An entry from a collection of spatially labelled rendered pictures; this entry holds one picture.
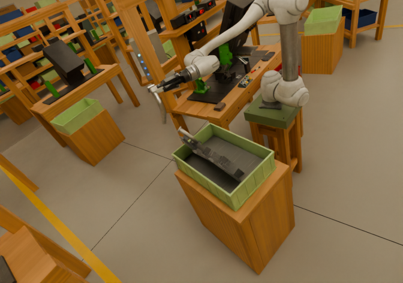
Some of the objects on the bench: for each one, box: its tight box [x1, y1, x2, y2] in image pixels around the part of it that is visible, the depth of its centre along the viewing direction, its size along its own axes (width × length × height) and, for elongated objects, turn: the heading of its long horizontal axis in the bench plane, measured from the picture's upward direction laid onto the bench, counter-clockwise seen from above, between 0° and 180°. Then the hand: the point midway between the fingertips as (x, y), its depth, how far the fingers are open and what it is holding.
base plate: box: [187, 50, 269, 104], centre depth 262 cm, size 42×110×2 cm, turn 162°
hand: (156, 89), depth 133 cm, fingers closed on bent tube, 3 cm apart
